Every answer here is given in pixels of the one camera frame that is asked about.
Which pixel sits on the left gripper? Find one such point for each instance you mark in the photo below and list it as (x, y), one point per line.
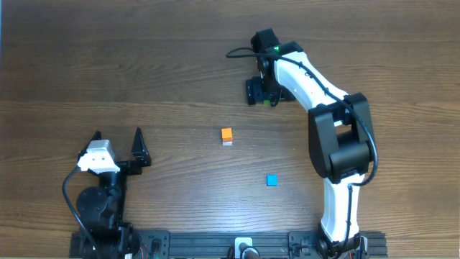
(129, 167)

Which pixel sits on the green cube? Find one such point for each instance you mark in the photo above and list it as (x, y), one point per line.
(266, 103)

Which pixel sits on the blue cube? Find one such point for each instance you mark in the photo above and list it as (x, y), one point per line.
(272, 180)

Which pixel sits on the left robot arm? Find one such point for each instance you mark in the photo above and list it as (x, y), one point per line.
(102, 208)

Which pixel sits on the orange cube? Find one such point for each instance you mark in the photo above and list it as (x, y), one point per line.
(226, 134)

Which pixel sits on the white cube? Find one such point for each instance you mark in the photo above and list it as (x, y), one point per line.
(227, 143)

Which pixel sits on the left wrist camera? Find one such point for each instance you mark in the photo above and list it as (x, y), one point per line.
(98, 158)

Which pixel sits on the mounting rail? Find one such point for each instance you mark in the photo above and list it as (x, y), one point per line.
(208, 246)

